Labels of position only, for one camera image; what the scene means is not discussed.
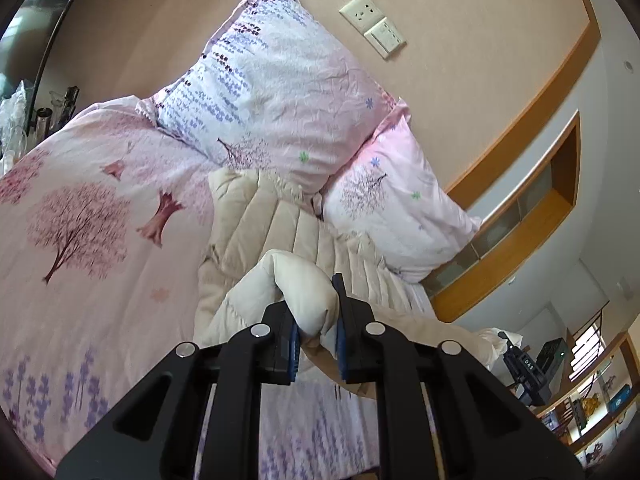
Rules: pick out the wooden window frame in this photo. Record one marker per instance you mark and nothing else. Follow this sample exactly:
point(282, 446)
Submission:
point(544, 196)

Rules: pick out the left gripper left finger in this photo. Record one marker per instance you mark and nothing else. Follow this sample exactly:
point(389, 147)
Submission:
point(196, 414)

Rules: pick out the lavender print left pillow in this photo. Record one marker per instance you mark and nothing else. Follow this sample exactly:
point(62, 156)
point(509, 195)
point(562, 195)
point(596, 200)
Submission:
point(274, 90)

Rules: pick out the wooden shelf unit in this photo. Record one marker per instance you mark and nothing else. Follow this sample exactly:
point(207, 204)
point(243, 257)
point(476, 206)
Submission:
point(598, 394)

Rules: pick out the white wall switch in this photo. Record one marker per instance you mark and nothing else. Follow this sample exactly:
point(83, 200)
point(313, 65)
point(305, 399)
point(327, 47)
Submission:
point(385, 38)

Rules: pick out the pink floral bed sheet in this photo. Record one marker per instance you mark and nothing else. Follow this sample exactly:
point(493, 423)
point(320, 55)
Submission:
point(117, 243)

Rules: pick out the beige quilted down jacket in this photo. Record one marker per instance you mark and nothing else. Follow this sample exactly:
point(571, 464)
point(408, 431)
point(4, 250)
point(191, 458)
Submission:
point(295, 269)

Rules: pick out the dark framed mirror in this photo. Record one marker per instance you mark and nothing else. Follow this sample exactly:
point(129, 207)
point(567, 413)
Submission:
point(34, 102)

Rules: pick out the white wall socket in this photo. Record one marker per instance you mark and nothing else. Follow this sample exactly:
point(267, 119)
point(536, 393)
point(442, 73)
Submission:
point(362, 14)

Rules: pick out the pink tree print right pillow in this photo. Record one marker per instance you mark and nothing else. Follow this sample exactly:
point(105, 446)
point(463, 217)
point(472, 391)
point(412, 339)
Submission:
point(390, 192)

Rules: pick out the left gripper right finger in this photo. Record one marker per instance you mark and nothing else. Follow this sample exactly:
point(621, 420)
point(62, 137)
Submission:
point(441, 414)

